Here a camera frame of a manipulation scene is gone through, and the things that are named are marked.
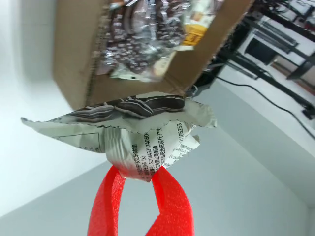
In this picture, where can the purple silver snack packet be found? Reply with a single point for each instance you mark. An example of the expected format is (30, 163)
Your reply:
(137, 29)

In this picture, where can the cream printed snack packet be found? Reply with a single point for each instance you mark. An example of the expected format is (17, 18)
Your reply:
(204, 12)
(147, 71)

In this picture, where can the black equipment cart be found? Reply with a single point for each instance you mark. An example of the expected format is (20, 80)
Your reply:
(270, 32)

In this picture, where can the brown cardboard box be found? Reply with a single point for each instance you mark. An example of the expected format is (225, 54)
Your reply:
(73, 61)

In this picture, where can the white sunflower seed packet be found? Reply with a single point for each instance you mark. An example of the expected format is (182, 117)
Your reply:
(137, 137)

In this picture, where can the yellow snack packet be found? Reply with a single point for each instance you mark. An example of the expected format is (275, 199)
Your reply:
(194, 37)

